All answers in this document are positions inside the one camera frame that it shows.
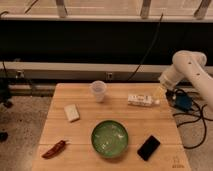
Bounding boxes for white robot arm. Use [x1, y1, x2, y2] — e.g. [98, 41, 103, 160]
[159, 50, 213, 111]

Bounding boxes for green ceramic bowl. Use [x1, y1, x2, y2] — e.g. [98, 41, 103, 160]
[91, 120, 129, 159]

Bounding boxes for blue box on floor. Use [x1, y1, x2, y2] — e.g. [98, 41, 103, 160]
[174, 93, 192, 111]

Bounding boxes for black smartphone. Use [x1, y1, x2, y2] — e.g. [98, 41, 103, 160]
[137, 135, 160, 161]

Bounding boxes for clear plastic cup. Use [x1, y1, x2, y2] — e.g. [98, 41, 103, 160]
[90, 80, 107, 102]

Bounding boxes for white sponge block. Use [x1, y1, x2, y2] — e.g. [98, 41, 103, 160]
[64, 104, 80, 122]

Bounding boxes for red chili pepper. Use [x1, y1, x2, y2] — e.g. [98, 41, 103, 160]
[42, 140, 67, 159]

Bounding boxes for black floor cables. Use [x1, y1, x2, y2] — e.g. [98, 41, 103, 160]
[166, 88, 213, 150]

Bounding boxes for black hanging cable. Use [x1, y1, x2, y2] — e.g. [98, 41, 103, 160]
[127, 13, 164, 82]

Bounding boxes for metal wall rail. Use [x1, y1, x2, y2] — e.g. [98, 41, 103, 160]
[0, 60, 168, 82]

